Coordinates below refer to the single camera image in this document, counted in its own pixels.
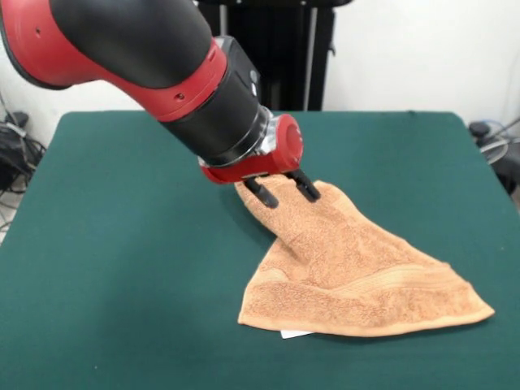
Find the dark green table cloth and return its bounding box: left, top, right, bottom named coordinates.
left=0, top=110, right=520, bottom=390

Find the black cable bundle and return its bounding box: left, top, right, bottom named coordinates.
left=0, top=89, right=48, bottom=232

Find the grey cable coil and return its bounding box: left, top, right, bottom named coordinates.
left=468, top=117, right=520, bottom=196

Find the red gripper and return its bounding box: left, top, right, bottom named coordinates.
left=198, top=113, right=323, bottom=210

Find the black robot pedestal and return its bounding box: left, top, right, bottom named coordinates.
left=194, top=0, right=338, bottom=111

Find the orange terry towel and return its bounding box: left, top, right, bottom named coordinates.
left=233, top=178, right=496, bottom=340

